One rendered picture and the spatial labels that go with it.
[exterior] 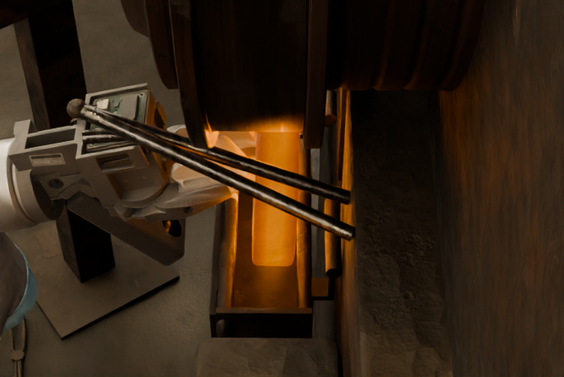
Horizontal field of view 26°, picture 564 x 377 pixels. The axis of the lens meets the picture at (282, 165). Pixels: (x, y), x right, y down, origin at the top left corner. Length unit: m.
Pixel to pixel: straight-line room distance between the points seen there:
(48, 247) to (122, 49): 0.46
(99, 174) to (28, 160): 0.06
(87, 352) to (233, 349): 0.99
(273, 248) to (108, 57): 1.30
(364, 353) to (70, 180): 0.35
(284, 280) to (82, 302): 0.85
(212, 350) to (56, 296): 1.05
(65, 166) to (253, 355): 0.25
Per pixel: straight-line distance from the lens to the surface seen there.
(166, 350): 1.79
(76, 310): 1.84
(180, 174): 0.97
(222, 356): 0.82
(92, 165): 0.95
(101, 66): 2.20
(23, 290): 1.13
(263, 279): 1.03
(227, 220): 1.00
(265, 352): 0.82
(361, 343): 0.74
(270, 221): 0.93
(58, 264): 1.90
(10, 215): 1.01
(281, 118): 0.67
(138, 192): 0.98
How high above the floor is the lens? 1.48
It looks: 48 degrees down
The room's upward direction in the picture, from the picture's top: straight up
